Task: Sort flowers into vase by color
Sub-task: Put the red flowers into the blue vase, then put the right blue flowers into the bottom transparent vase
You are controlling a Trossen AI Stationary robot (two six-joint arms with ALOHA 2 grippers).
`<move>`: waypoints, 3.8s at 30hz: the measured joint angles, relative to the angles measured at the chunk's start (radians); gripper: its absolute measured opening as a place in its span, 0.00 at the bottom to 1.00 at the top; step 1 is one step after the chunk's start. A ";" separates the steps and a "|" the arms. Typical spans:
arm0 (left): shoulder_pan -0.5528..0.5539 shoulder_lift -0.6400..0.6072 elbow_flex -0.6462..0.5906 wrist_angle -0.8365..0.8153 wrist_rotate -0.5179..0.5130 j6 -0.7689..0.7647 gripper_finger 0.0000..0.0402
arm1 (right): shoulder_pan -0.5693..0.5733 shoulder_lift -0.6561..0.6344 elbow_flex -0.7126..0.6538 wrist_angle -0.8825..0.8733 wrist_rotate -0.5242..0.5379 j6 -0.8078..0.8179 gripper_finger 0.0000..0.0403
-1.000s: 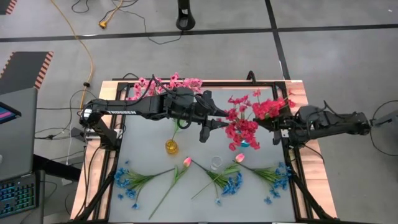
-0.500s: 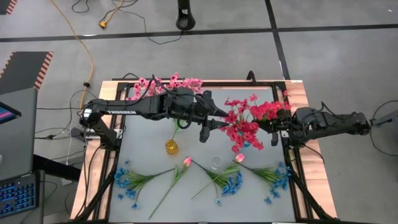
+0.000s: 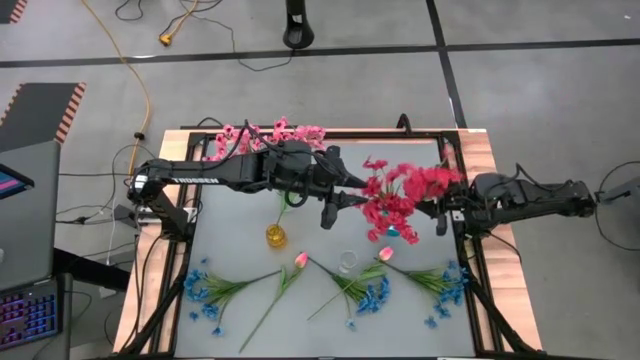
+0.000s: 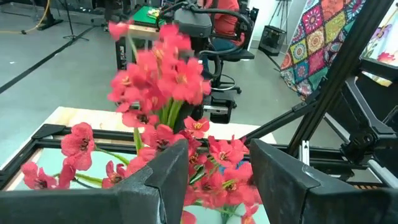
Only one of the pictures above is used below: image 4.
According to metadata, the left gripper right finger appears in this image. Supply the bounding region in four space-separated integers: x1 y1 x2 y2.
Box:
249 139 398 224

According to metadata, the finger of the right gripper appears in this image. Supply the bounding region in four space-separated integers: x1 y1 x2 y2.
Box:
174 103 195 133
211 112 238 124

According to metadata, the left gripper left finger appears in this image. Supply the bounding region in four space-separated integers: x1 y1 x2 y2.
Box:
0 139 190 224

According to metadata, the red artificial flower bunch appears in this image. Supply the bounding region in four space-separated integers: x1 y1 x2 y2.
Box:
21 116 264 224
0 0 398 190
107 20 212 131

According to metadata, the blue glass vase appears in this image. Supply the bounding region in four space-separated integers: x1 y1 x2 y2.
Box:
217 160 249 175

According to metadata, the black office chair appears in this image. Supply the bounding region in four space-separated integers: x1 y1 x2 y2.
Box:
201 6 259 94

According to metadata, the person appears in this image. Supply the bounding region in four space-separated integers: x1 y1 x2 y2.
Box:
198 0 246 52

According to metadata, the wooden-top desk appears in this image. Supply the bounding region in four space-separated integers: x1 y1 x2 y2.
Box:
114 23 162 71

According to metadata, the green board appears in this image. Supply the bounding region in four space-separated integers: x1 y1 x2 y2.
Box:
133 5 165 27

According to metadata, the thin black microphone stand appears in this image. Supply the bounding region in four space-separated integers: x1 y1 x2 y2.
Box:
55 0 91 41

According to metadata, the floral printed cloth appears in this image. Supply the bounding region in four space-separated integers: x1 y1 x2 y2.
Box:
360 0 398 88

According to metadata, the black cube enclosure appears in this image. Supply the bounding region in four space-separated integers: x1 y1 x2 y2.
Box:
257 24 287 57

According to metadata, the black post with base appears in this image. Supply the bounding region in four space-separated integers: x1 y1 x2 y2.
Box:
37 0 65 31

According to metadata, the yellow floor cable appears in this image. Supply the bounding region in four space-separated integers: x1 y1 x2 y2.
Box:
0 0 52 35

